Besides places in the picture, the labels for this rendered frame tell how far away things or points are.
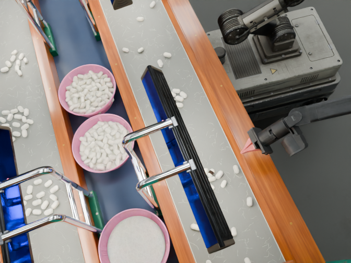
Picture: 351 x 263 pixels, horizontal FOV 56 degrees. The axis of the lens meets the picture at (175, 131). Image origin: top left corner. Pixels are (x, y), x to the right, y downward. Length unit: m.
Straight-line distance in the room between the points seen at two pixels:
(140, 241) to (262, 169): 0.54
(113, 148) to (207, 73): 0.53
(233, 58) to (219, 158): 0.73
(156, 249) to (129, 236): 0.12
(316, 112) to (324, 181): 1.13
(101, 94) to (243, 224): 0.84
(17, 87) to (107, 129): 0.52
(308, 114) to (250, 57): 0.87
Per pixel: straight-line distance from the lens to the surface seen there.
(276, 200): 1.32
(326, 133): 2.33
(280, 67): 1.91
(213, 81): 1.49
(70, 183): 1.20
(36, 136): 1.59
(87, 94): 1.61
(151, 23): 1.75
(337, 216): 2.19
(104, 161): 1.42
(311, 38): 2.06
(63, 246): 1.41
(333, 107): 1.11
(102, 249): 1.34
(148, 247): 1.32
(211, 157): 1.37
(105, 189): 1.46
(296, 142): 1.16
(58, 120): 1.55
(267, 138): 1.18
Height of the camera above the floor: 2.03
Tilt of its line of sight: 66 degrees down
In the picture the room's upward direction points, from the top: 14 degrees counter-clockwise
